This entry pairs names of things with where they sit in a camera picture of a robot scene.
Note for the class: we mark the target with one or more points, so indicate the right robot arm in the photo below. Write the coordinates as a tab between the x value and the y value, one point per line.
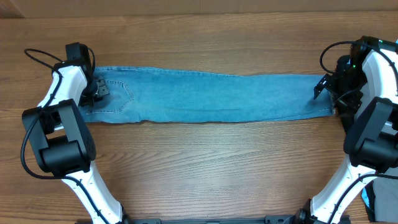
363	88

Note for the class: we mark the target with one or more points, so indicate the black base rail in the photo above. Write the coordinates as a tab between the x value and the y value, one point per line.
269	219

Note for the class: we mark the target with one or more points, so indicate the grey trousers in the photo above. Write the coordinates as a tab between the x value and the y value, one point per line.
385	203

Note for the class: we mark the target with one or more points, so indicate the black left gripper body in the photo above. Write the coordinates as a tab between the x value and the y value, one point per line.
96	91

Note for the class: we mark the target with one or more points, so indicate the black garment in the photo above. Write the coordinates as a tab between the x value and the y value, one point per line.
342	66

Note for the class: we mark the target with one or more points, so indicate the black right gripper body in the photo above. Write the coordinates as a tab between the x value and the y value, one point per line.
325	85

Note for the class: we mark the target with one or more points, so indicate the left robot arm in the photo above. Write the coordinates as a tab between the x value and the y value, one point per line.
58	144

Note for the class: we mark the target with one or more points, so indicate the light blue denim jeans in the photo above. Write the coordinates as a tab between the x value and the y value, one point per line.
162	95

